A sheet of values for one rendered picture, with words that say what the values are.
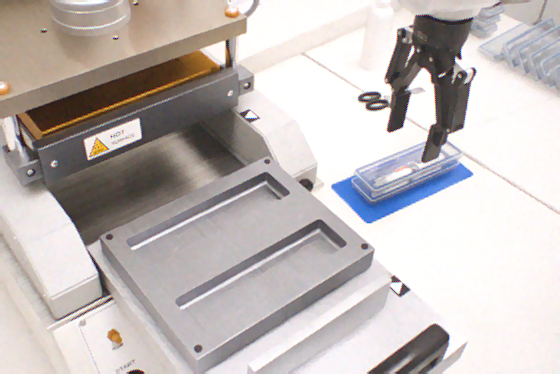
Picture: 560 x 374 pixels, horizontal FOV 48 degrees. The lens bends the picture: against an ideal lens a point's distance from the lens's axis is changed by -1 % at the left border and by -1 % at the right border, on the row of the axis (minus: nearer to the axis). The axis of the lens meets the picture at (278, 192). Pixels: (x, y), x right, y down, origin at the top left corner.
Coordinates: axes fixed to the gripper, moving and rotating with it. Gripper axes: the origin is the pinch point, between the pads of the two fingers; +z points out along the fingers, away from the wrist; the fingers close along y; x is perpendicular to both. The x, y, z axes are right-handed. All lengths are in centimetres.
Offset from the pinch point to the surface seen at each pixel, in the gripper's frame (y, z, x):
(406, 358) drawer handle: 36, -16, -37
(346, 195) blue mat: -1.2, 9.9, -10.7
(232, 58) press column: -1.4, -21.1, -31.2
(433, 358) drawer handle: 36, -15, -34
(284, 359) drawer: 31, -15, -44
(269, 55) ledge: -38.5, 7.5, -2.1
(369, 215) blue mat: 4.1, 9.8, -10.2
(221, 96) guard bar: 1.1, -18.5, -33.9
